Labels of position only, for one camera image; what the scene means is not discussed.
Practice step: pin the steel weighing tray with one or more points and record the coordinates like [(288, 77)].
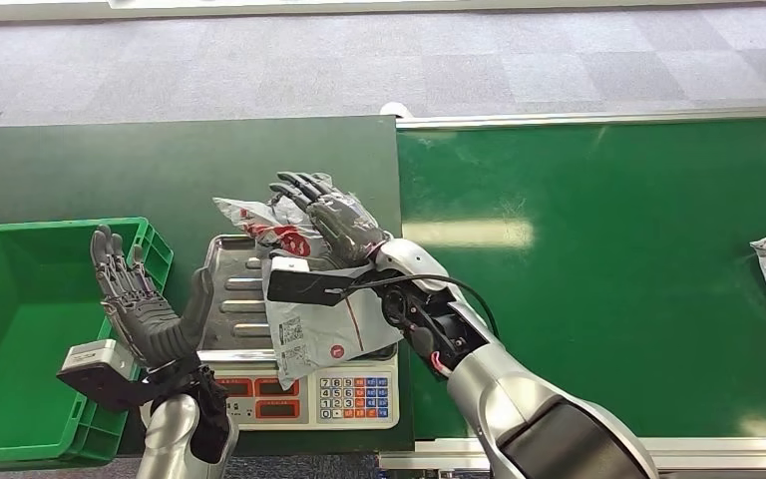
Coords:
[(237, 291)]

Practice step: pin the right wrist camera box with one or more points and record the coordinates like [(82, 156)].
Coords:
[(304, 287)]

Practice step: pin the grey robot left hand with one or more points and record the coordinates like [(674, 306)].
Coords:
[(148, 320)]

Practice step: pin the green conveyor belt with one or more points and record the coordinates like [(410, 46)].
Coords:
[(621, 198)]

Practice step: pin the white round conveyor end cap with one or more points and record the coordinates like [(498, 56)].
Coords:
[(396, 110)]

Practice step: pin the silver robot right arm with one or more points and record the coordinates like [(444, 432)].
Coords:
[(515, 403)]

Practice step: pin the aluminium conveyor side rail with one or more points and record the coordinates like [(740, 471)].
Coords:
[(588, 119), (422, 455)]

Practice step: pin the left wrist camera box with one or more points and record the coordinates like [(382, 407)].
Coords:
[(95, 377)]

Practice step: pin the green plastic crate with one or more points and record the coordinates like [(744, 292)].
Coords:
[(19, 357)]

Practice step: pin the white electronic scale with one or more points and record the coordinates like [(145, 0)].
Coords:
[(356, 400)]

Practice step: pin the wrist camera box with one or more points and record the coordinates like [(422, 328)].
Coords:
[(304, 287), (95, 377)]

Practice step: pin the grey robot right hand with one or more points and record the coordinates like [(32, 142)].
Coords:
[(343, 225)]

